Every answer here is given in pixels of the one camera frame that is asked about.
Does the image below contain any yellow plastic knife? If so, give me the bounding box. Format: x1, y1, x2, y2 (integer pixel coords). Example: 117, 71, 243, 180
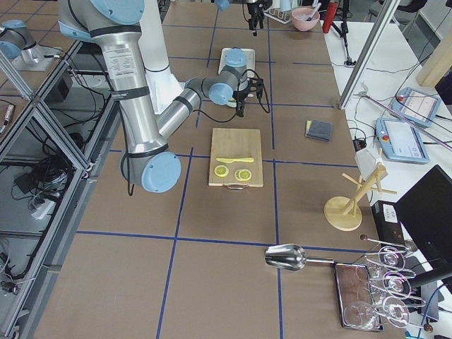
215, 157, 255, 164

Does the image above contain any near blue teach pendant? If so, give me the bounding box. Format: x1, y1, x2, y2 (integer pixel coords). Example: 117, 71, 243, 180
375, 118, 429, 164

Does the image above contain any pink bowl with ice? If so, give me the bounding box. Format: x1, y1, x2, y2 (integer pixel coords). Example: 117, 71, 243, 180
291, 7, 320, 32

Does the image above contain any far blue teach pendant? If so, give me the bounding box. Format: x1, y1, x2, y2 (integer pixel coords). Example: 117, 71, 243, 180
391, 87, 440, 127

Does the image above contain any red cylinder bottle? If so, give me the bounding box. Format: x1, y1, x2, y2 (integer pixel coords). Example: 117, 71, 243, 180
322, 1, 338, 34

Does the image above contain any metal muddler stick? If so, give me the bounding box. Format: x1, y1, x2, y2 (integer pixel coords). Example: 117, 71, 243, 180
307, 2, 321, 21

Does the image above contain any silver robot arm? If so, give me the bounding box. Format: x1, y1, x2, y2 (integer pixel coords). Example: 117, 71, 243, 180
58, 1, 248, 193
213, 0, 272, 36

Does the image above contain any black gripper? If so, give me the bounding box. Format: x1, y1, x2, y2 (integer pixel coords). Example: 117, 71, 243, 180
232, 78, 251, 117
246, 0, 265, 36

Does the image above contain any blue teach pendant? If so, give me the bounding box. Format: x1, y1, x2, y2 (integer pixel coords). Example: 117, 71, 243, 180
391, 87, 440, 127
375, 118, 429, 164

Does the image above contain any black monitor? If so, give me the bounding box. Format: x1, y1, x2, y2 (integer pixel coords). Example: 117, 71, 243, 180
395, 165, 451, 289

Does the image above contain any wooden mug tree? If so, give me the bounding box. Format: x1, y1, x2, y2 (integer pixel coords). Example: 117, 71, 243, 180
323, 162, 397, 232

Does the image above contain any metal scoop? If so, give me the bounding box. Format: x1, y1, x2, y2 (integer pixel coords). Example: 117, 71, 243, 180
265, 244, 335, 271

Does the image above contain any grey yellow sponge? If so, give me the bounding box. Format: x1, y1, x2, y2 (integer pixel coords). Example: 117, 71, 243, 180
305, 119, 333, 141

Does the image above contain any dark glass rack tray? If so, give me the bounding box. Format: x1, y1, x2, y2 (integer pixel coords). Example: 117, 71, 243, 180
333, 262, 374, 331

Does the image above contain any aluminium frame post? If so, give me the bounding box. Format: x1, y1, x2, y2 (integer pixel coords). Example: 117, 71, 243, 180
338, 0, 400, 109

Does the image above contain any wooden cutting board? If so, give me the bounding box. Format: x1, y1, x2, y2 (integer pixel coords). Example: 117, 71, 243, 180
208, 128, 263, 189

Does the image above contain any white wire cup rack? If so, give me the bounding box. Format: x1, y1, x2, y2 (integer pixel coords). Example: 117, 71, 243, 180
264, 8, 291, 25

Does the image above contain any black tripod stick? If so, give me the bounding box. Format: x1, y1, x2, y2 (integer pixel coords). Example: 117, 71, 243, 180
332, 0, 356, 66

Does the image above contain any white rectangular tray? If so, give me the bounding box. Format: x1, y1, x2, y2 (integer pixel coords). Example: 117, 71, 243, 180
218, 47, 256, 78

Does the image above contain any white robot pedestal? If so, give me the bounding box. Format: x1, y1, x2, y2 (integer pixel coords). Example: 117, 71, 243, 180
138, 0, 183, 114

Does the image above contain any mint green bowl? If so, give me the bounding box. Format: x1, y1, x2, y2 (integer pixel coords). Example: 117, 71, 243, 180
226, 100, 237, 108

